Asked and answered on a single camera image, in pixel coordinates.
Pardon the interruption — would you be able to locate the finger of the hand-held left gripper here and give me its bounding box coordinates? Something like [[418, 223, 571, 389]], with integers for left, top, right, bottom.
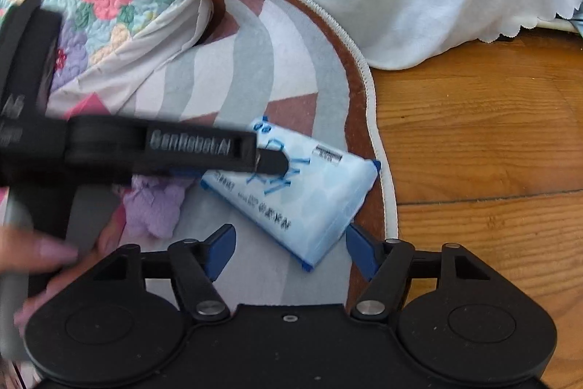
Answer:
[[255, 145, 292, 175]]

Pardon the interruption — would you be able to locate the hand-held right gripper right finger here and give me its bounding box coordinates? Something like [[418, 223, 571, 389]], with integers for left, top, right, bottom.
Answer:
[[345, 224, 491, 320]]

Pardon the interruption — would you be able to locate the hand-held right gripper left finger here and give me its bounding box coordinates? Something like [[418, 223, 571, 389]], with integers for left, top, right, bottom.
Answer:
[[92, 224, 238, 322]]

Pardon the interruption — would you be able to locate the pink cardboard box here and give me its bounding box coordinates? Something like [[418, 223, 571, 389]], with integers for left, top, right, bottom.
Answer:
[[59, 92, 113, 121]]

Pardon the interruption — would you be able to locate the blue white tissue pack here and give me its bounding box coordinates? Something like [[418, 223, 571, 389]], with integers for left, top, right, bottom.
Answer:
[[200, 117, 380, 274]]

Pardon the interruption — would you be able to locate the person's left hand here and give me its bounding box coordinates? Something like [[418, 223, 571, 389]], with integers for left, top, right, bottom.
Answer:
[[0, 216, 129, 327]]

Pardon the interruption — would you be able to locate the purple plush toy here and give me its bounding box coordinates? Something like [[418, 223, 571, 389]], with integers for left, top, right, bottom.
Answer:
[[120, 175, 193, 240]]

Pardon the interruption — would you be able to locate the striped rug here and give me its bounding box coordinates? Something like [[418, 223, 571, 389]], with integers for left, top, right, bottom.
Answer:
[[46, 0, 400, 313]]

